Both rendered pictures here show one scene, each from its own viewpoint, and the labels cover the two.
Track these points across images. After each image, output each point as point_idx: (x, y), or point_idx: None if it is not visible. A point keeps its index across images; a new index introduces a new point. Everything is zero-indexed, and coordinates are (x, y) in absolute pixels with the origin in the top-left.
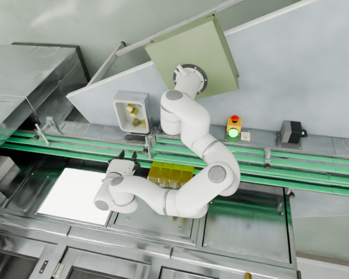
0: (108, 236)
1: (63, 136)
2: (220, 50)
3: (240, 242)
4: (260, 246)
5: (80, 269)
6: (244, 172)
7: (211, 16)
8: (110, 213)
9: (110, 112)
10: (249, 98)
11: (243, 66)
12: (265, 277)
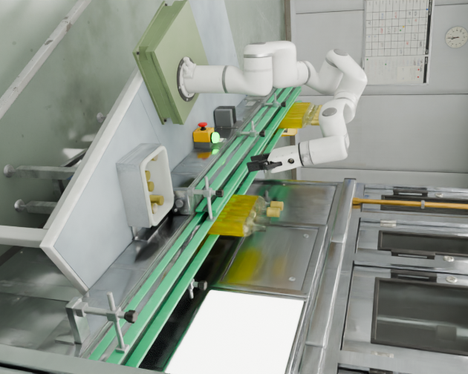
0: (322, 295)
1: (107, 326)
2: (196, 30)
3: (318, 207)
4: (321, 197)
5: (374, 329)
6: None
7: (174, 2)
8: (284, 295)
9: (111, 225)
10: None
11: None
12: (353, 192)
